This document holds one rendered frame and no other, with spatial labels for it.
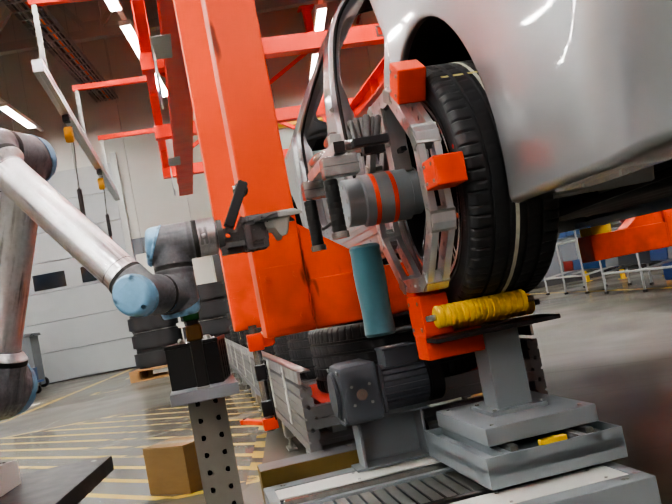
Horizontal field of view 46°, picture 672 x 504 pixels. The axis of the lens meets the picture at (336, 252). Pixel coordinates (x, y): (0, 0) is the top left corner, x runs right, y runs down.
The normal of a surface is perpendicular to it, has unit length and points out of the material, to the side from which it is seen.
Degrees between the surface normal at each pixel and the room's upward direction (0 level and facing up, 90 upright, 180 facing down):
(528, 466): 90
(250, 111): 90
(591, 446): 90
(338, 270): 90
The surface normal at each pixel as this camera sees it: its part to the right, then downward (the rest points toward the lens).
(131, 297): -0.29, 0.03
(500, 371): 0.18, -0.09
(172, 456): -0.55, 0.06
